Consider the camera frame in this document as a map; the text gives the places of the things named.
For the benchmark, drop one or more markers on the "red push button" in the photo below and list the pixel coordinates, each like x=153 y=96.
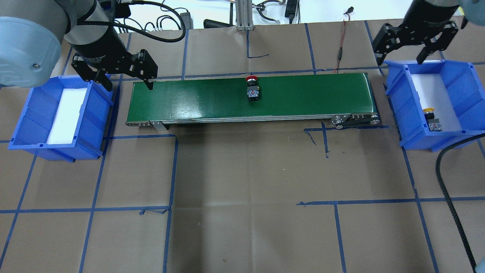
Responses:
x=253 y=89

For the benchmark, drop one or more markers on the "green conveyor belt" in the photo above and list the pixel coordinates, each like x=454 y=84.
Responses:
x=346 y=99

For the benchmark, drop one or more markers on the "blue destination bin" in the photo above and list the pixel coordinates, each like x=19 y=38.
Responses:
x=463 y=87

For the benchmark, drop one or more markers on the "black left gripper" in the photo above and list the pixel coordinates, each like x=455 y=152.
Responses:
x=99 y=48

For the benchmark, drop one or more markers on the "white foam pad destination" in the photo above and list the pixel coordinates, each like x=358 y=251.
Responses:
x=433 y=93

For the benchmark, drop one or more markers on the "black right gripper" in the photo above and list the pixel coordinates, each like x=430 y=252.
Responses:
x=426 y=16

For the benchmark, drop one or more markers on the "aluminium frame post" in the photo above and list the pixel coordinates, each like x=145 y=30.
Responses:
x=244 y=20

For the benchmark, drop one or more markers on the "yellow push button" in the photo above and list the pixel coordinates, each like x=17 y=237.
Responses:
x=433 y=123

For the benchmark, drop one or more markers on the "blue source bin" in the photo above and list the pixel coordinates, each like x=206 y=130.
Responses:
x=36 y=120

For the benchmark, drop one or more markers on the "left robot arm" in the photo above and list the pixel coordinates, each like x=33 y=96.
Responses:
x=32 y=32

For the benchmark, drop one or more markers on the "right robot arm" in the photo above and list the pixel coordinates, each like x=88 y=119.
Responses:
x=474 y=10

